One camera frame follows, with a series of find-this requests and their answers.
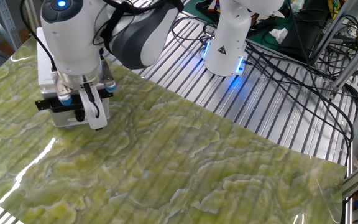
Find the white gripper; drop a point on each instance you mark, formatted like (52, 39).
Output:
(96, 115)

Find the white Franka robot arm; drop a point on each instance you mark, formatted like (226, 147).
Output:
(70, 40)

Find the white drawer black knob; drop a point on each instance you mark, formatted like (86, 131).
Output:
(79, 115)

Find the white drawer cabinet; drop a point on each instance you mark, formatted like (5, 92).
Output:
(42, 68)

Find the green marble pattern mat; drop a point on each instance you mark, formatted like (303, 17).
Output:
(166, 155)

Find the grey perforated shelf upright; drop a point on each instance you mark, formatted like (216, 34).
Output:
(8, 23)

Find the crumpled white tissue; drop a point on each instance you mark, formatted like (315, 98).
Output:
(278, 35)

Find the black box device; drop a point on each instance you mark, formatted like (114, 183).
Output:
(303, 40)

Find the silver wrist bracket blue caps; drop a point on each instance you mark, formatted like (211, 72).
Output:
(65, 100)

